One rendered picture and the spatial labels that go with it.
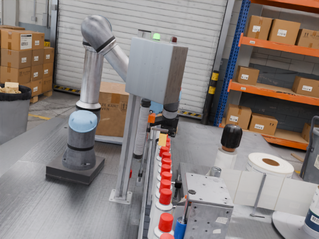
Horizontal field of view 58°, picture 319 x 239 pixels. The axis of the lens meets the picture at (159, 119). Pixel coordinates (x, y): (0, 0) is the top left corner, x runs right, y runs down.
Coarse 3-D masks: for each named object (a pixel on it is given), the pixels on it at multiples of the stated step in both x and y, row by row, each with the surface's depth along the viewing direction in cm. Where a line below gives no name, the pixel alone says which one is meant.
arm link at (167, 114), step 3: (162, 111) 144; (165, 111) 141; (168, 111) 148; (177, 111) 142; (162, 114) 144; (165, 114) 142; (168, 114) 141; (171, 114) 141; (174, 114) 142; (168, 117) 142; (171, 117) 142; (174, 117) 143
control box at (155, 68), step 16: (144, 48) 93; (160, 48) 89; (176, 48) 88; (128, 64) 98; (144, 64) 94; (160, 64) 90; (176, 64) 91; (128, 80) 99; (144, 80) 95; (160, 80) 91; (176, 80) 94; (144, 96) 96; (160, 96) 92; (176, 96) 97
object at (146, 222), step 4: (152, 144) 166; (148, 180) 127; (148, 184) 123; (148, 188) 120; (148, 208) 107; (148, 212) 104; (148, 216) 102; (144, 220) 100; (148, 220) 100; (144, 224) 98; (148, 224) 98; (144, 228) 96; (148, 228) 96; (144, 232) 94; (144, 236) 92
